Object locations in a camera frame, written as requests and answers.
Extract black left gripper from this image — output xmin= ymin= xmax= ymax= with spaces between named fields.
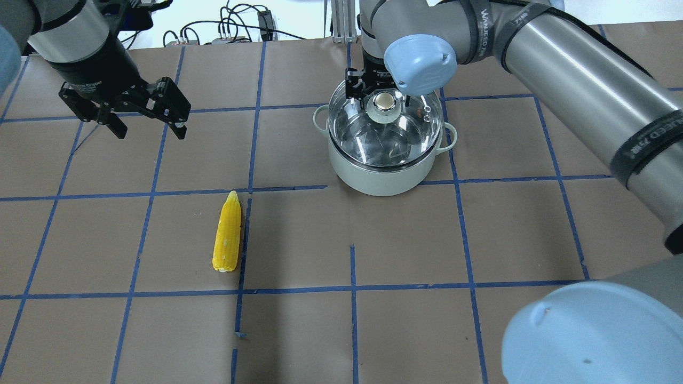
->
xmin=51 ymin=37 xmax=191 ymax=140

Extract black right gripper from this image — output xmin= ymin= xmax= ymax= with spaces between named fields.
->
xmin=345 ymin=51 xmax=411 ymax=106

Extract glass pot lid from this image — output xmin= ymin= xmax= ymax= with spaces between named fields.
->
xmin=327 ymin=83 xmax=443 ymax=170

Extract yellow corn cob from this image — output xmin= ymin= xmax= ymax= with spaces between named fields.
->
xmin=212 ymin=190 xmax=242 ymax=273

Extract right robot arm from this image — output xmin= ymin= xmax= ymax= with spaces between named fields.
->
xmin=359 ymin=1 xmax=682 ymax=383

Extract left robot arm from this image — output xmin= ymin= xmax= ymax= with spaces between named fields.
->
xmin=2 ymin=1 xmax=191 ymax=139

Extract pale green cooking pot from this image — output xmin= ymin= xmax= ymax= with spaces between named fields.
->
xmin=313 ymin=82 xmax=458 ymax=196

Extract black power adapter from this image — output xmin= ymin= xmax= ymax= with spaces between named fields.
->
xmin=258 ymin=10 xmax=275 ymax=41

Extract aluminium frame post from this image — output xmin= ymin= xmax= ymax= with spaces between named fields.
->
xmin=331 ymin=1 xmax=359 ymax=44

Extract black cables bundle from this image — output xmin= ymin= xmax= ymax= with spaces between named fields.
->
xmin=163 ymin=0 xmax=307 ymax=47

